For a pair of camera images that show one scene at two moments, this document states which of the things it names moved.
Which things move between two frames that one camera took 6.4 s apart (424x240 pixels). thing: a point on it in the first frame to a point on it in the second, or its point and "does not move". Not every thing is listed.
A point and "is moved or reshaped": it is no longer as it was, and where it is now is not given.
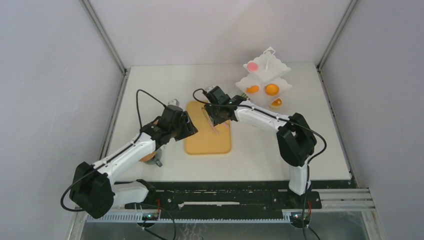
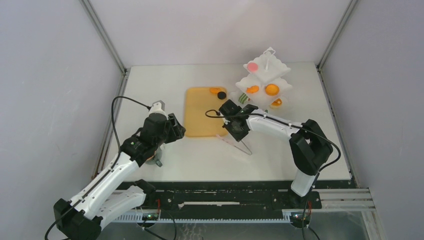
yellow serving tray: x=206 y=141 is moved or reshaped
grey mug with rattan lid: x=153 y=158 does not move
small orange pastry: x=252 y=89 does not move
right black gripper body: x=216 y=115 to x=237 y=135
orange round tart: x=272 y=89 does not move
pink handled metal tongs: x=214 y=126 to x=249 y=153
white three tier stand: x=264 y=83 does not move
